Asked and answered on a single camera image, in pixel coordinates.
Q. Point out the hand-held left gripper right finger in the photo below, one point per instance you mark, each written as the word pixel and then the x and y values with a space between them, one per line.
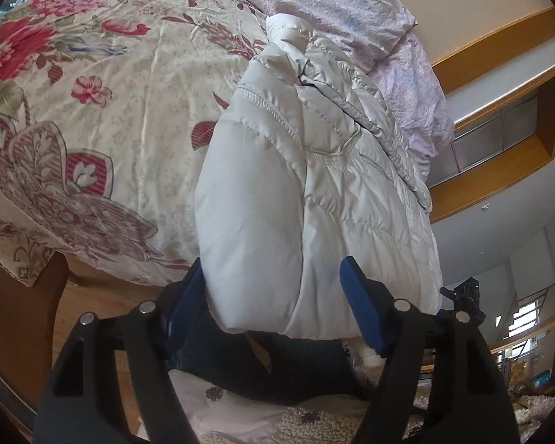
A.
pixel 361 307

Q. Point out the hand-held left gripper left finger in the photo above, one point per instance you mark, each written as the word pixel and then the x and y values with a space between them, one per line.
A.
pixel 186 307

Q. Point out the white down jacket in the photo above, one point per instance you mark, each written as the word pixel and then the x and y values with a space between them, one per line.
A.
pixel 268 194

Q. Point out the window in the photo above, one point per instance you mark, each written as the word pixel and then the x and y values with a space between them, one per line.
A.
pixel 525 319

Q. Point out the person's dark blue jeans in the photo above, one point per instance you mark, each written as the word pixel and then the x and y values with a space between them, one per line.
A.
pixel 240 360

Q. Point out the person's white fuzzy sweater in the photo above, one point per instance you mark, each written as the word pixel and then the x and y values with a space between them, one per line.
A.
pixel 259 421

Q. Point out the brown wooden furniture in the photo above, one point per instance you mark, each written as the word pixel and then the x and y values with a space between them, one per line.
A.
pixel 23 314

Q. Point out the floral bed sheet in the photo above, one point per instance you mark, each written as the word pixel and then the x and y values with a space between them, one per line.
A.
pixel 120 125

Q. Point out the wooden wall niche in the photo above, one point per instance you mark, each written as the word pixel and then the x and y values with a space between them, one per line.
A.
pixel 527 157

